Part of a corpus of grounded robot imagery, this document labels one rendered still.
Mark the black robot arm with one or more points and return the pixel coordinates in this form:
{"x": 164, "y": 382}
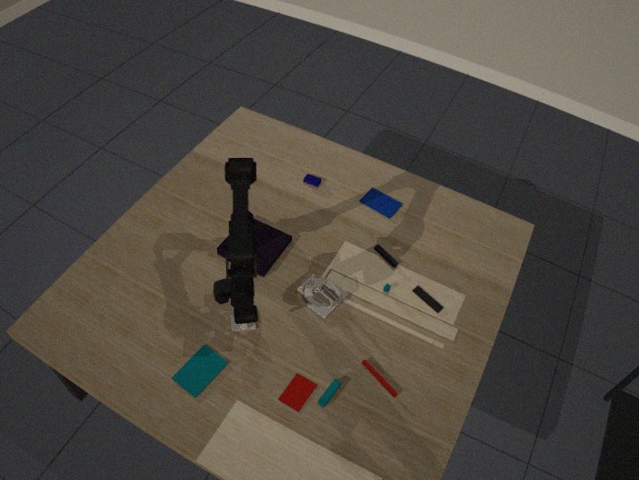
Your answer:
{"x": 240, "y": 173}

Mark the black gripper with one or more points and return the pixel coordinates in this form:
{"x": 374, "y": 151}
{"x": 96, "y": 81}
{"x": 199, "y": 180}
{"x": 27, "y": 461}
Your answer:
{"x": 247, "y": 315}

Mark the red long bar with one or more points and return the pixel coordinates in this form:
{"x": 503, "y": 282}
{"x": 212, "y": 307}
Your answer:
{"x": 379, "y": 378}

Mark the teal flat rectangular plate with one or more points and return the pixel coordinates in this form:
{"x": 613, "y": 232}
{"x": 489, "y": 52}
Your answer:
{"x": 199, "y": 371}

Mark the red flat plate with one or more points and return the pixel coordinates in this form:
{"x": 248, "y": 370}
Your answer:
{"x": 297, "y": 392}

